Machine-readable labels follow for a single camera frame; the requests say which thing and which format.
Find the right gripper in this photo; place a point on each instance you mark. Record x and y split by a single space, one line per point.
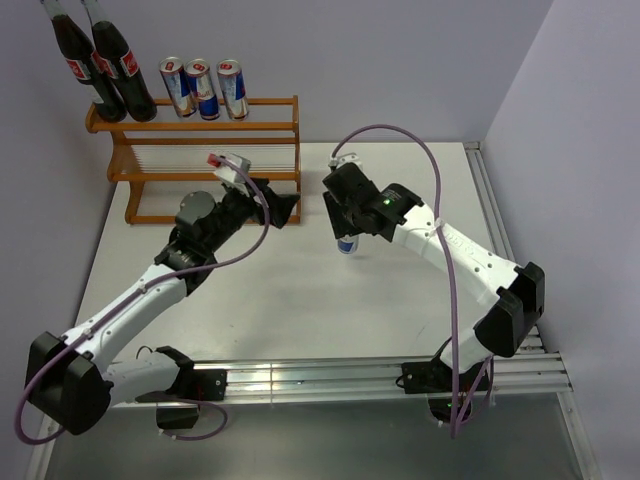
339 226

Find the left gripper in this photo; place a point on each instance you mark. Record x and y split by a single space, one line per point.
280 205

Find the energy drink can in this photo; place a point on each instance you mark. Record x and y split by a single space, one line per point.
198 74
175 80
348 244
231 81

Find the cola bottle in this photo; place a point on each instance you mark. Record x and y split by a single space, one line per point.
83 60
122 66

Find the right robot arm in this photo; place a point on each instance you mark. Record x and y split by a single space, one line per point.
512 295

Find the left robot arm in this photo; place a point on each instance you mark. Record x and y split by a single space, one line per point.
74 379

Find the wooden two-tier shelf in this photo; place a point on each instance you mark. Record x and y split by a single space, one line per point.
176 150

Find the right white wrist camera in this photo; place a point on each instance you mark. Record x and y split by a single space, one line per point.
337 161

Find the aluminium rail frame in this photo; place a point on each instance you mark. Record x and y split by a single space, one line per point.
313 341

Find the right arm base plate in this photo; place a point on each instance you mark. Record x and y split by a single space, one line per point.
435 377

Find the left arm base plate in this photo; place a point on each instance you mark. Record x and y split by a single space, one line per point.
201 385

